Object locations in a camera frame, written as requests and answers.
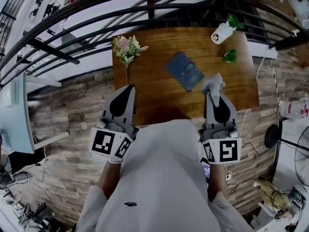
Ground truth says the black bag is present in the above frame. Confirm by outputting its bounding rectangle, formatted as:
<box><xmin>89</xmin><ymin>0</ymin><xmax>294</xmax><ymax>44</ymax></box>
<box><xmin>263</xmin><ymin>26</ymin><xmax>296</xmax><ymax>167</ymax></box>
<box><xmin>7</xmin><ymin>150</ymin><xmax>46</xmax><ymax>175</ymax></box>

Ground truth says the white plastic bag red print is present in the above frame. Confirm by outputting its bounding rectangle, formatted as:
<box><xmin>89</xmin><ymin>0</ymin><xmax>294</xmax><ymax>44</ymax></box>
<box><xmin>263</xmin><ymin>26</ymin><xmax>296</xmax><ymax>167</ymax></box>
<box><xmin>279</xmin><ymin>98</ymin><xmax>309</xmax><ymax>120</ymax></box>

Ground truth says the white cable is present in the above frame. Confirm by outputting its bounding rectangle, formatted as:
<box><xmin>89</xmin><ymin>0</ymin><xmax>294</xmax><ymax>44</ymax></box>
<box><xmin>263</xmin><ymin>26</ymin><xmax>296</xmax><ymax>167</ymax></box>
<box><xmin>238</xmin><ymin>56</ymin><xmax>272</xmax><ymax>136</ymax></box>

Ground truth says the white desk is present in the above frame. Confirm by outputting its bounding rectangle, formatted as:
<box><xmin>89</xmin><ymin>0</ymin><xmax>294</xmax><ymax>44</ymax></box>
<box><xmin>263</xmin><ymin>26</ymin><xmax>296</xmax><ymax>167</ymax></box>
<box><xmin>0</xmin><ymin>72</ymin><xmax>70</xmax><ymax>154</ymax></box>

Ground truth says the white power strip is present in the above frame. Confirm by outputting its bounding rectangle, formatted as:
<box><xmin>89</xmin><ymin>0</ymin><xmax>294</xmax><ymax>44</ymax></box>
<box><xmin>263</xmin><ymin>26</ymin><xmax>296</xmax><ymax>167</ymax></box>
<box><xmin>251</xmin><ymin>47</ymin><xmax>278</xmax><ymax>59</ymax></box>

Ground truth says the artificial flower bouquet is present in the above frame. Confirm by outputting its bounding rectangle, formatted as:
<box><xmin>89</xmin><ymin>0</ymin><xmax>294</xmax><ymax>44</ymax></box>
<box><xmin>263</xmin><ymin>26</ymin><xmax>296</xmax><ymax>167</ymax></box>
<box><xmin>112</xmin><ymin>34</ymin><xmax>150</xmax><ymax>86</ymax></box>

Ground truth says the person's right forearm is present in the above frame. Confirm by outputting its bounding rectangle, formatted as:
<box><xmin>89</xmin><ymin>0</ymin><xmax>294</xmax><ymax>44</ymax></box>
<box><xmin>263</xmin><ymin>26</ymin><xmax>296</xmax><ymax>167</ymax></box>
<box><xmin>207</xmin><ymin>163</ymin><xmax>229</xmax><ymax>202</ymax></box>

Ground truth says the grey cleaning cloth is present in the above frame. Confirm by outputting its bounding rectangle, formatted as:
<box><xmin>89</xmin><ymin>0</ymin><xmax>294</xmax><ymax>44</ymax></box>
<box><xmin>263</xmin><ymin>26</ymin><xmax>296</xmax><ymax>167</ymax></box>
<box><xmin>200</xmin><ymin>72</ymin><xmax>226</xmax><ymax>107</ymax></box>

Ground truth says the black device with screen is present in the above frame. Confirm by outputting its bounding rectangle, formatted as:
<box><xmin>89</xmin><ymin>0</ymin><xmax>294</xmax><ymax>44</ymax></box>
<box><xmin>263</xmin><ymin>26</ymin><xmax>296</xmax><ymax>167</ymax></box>
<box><xmin>200</xmin><ymin>157</ymin><xmax>211</xmax><ymax>185</ymax></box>

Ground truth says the black standing fan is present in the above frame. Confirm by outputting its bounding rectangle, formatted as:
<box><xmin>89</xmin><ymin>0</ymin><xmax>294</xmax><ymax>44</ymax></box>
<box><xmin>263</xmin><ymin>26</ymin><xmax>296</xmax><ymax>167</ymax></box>
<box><xmin>264</xmin><ymin>124</ymin><xmax>309</xmax><ymax>187</ymax></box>

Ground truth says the person's white shirt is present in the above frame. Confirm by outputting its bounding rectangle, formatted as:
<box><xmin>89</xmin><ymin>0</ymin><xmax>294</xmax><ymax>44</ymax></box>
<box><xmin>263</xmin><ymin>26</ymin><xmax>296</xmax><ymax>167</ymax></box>
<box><xmin>76</xmin><ymin>119</ymin><xmax>253</xmax><ymax>232</ymax></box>

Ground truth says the flat white box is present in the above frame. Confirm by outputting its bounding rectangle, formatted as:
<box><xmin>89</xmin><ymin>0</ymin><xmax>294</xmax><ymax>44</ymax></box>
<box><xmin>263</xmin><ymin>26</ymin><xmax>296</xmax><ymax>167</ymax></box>
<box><xmin>4</xmin><ymin>77</ymin><xmax>25</xmax><ymax>108</ymax></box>

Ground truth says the small white potted plant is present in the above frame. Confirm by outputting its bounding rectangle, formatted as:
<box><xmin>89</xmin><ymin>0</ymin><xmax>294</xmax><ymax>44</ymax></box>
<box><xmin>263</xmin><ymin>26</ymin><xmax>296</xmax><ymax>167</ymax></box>
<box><xmin>221</xmin><ymin>48</ymin><xmax>239</xmax><ymax>64</ymax></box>

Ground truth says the dark blue notebook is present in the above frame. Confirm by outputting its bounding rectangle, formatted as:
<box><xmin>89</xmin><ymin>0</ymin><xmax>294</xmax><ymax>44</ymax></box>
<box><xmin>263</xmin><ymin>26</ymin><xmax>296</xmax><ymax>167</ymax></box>
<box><xmin>165</xmin><ymin>51</ymin><xmax>206</xmax><ymax>93</ymax></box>

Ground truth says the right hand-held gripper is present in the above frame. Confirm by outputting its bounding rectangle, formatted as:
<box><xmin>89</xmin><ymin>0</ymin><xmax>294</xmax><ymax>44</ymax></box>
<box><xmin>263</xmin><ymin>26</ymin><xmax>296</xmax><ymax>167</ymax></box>
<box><xmin>197</xmin><ymin>92</ymin><xmax>242</xmax><ymax>165</ymax></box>

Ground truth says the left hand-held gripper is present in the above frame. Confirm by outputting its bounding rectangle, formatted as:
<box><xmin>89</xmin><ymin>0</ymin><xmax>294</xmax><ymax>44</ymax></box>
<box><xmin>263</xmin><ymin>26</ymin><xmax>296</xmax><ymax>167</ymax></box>
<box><xmin>88</xmin><ymin>84</ymin><xmax>140</xmax><ymax>163</ymax></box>

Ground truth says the green leafy sprig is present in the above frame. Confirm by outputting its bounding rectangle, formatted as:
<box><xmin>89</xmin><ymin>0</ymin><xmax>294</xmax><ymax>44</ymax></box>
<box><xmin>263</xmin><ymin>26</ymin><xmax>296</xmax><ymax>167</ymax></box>
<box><xmin>226</xmin><ymin>14</ymin><xmax>246</xmax><ymax>31</ymax></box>

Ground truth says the person's left forearm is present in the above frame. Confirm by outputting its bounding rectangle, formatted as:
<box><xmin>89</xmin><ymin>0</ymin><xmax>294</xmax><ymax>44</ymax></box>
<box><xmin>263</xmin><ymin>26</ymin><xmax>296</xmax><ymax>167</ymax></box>
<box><xmin>96</xmin><ymin>162</ymin><xmax>121</xmax><ymax>199</ymax></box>

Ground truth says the white printed vase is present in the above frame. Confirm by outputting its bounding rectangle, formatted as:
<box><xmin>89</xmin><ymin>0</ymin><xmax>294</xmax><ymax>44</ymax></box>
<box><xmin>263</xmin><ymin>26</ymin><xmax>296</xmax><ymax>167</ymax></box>
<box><xmin>210</xmin><ymin>20</ymin><xmax>234</xmax><ymax>45</ymax></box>

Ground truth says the beige wooden ornament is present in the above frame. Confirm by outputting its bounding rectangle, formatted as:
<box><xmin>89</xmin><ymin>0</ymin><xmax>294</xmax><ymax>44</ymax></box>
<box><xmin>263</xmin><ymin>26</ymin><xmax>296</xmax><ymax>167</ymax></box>
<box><xmin>253</xmin><ymin>176</ymin><xmax>290</xmax><ymax>221</ymax></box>

